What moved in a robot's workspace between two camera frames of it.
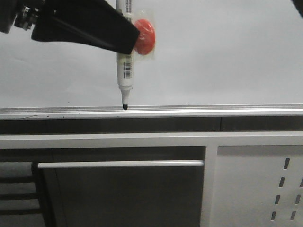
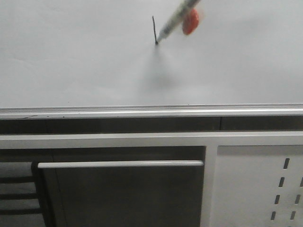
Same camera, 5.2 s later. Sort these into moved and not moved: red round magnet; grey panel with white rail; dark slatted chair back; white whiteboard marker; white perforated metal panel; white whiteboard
Moved: red round magnet; white whiteboard marker
Not moved: white whiteboard; dark slatted chair back; white perforated metal panel; grey panel with white rail
